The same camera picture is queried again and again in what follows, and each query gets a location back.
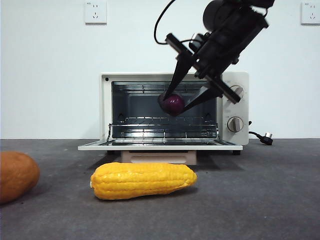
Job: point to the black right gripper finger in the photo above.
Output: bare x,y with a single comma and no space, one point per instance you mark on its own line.
202,97
181,72

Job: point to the purple eggplant green stem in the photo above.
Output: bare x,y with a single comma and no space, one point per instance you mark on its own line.
173,105

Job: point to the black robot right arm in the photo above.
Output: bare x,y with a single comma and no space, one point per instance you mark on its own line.
213,13

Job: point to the beige oven knob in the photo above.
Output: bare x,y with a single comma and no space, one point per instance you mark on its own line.
240,91
235,124

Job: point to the black oven power plug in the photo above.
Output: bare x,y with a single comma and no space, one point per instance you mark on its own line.
265,138

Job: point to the white toaster oven housing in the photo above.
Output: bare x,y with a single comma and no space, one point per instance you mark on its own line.
106,107

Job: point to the yellow corn cob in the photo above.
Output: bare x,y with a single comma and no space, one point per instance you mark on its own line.
142,181

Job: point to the brown potato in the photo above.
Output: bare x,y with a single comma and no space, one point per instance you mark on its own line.
16,177

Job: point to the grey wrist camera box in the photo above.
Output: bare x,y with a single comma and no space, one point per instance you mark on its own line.
197,42

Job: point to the white wall socket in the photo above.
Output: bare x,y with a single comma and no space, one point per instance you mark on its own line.
310,13
95,13

